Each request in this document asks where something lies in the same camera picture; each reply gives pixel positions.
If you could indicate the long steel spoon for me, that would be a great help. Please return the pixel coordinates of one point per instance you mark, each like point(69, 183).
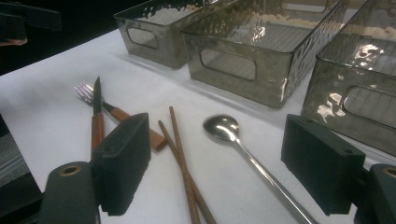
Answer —
point(221, 126)

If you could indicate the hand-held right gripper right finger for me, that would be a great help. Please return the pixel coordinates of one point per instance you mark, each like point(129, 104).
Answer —
point(320, 165)

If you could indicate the brown wooden chopstick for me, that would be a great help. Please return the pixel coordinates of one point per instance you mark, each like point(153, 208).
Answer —
point(174, 130)
point(165, 133)

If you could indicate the small smoky plastic bin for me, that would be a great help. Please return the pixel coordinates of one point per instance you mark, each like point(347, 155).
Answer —
point(174, 53)

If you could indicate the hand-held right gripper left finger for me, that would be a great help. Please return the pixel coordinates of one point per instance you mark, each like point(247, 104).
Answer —
point(124, 165)

